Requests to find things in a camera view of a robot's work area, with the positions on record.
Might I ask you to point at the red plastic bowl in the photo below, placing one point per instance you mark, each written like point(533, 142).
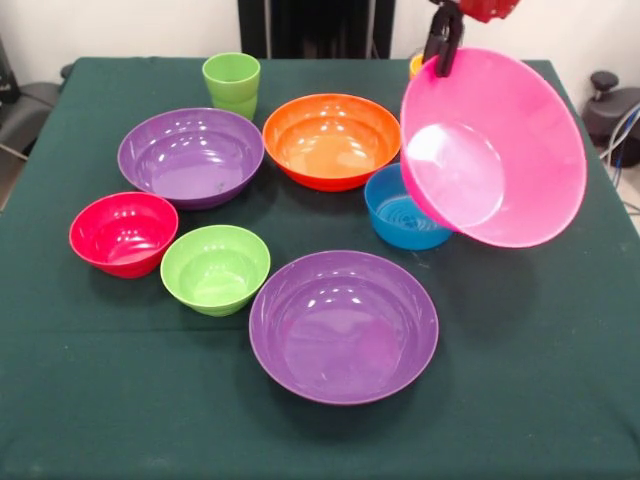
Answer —
point(122, 235)

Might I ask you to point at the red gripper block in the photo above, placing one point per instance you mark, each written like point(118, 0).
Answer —
point(487, 10)

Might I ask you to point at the black cabinet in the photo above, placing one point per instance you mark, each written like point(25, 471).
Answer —
point(310, 25)

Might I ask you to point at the black chair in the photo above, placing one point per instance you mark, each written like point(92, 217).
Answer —
point(30, 110)

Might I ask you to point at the pink plastic bowl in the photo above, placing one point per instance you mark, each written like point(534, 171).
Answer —
point(500, 160)

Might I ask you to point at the orange plastic cup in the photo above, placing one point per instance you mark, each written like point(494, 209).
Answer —
point(415, 69)

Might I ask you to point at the green plastic cup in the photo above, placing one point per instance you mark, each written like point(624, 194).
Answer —
point(231, 90)

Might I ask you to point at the purple plastic bowl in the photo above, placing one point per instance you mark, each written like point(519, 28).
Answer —
point(190, 165)
point(345, 330)

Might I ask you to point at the dark green tablecloth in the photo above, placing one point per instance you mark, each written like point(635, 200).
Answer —
point(100, 375)

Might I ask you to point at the blue plastic bowl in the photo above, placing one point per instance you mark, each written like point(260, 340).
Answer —
point(395, 225)

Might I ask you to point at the orange plastic bowl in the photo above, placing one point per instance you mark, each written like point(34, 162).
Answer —
point(325, 155)

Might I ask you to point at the small green plastic bowl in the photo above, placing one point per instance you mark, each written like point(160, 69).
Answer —
point(215, 275)

